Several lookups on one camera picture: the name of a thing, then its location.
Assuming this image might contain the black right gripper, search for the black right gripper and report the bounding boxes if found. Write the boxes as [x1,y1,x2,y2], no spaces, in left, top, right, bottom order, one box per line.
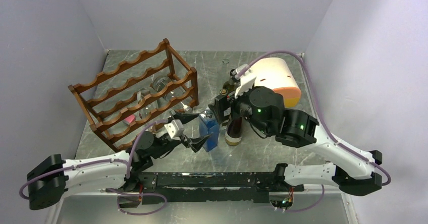
[208,81,272,135]

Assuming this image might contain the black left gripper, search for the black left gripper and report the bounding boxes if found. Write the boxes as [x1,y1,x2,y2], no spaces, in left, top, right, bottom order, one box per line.
[151,109,212,158]

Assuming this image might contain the blue glass bottle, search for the blue glass bottle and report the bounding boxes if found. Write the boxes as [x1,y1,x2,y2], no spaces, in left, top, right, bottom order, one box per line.
[198,108,220,152]

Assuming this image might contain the green wine bottle silver neck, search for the green wine bottle silver neck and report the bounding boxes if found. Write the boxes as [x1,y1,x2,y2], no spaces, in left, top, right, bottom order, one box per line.
[223,69,238,93]

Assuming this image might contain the amber bottle gold foil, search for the amber bottle gold foil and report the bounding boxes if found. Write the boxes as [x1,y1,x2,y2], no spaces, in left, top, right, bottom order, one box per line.
[225,118,243,146]

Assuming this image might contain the tall clear glass bottle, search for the tall clear glass bottle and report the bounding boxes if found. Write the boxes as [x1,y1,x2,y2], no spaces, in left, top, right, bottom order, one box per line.
[219,58,231,81]

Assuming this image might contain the clear bottle black cap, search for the clear bottle black cap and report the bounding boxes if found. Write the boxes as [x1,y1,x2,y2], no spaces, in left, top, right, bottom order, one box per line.
[220,88,230,98]

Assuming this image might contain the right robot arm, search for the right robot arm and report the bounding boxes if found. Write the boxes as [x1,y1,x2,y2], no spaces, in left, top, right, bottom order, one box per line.
[208,86,383,196]

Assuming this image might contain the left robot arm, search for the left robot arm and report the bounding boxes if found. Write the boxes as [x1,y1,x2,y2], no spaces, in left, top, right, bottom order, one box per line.
[19,111,210,210]

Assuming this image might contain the clear bottle silver cap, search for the clear bottle silver cap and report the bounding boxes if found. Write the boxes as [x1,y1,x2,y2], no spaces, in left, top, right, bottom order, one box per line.
[152,75,192,113]

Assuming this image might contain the brown wooden wine rack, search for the brown wooden wine rack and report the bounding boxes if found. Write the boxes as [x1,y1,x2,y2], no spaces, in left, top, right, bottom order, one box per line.
[69,39,199,155]

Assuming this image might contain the pink eraser block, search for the pink eraser block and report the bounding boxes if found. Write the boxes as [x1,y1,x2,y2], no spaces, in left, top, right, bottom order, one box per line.
[122,115,136,126]

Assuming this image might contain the white cylindrical drawer box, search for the white cylindrical drawer box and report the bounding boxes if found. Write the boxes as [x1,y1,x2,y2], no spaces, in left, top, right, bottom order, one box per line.
[251,58,301,108]

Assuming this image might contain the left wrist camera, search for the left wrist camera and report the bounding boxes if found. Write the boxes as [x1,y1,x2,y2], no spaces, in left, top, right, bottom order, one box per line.
[164,120,184,140]

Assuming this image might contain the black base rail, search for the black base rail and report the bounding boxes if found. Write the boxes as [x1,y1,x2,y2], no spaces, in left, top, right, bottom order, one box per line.
[119,172,291,204]

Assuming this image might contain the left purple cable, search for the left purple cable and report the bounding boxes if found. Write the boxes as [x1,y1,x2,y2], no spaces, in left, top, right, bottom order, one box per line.
[18,119,170,216]

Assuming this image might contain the purple cable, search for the purple cable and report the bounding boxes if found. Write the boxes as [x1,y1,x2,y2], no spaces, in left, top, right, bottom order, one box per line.
[235,50,392,213]
[18,119,170,216]

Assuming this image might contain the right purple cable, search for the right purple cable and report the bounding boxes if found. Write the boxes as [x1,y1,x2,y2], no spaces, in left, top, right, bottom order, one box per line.
[235,50,392,213]

